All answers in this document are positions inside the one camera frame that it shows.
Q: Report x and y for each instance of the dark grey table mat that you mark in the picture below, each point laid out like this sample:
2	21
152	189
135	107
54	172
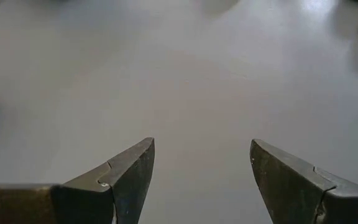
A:
179	77

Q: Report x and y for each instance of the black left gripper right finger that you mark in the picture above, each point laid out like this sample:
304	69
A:
291	193

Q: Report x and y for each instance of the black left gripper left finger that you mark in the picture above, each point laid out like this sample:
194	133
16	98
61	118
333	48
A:
126	186

